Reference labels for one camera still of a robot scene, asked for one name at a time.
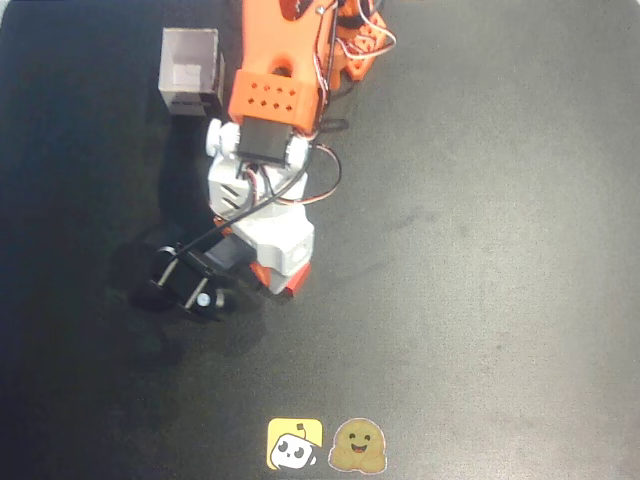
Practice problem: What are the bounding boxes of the red cube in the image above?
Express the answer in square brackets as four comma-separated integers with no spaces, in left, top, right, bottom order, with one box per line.
[286,263,313,303]

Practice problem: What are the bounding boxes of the white cardboard box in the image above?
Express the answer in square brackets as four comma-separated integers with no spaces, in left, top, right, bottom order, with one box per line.
[158,27,227,119]

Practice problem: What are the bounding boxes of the yellow robot sticker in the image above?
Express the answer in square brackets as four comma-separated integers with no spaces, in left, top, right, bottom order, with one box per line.
[266,417,324,471]

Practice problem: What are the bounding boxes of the smiling hugging face sticker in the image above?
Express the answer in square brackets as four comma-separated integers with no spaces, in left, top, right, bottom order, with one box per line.
[327,417,389,474]

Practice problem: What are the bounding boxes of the black table mat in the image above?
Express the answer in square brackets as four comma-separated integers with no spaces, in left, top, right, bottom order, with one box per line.
[0,0,640,480]

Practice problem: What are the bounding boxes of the black camera cable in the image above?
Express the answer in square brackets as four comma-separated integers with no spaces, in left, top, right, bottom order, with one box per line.
[172,0,346,257]

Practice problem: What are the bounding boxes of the black gripper-mounted camera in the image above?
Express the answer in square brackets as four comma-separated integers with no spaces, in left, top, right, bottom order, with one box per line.
[128,239,242,324]

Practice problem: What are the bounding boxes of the tricolour servo cable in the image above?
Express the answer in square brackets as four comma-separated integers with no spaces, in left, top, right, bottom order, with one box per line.
[239,143,345,208]

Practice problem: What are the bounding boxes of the white servo cable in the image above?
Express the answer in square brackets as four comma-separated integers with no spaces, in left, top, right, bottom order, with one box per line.
[314,0,398,92]

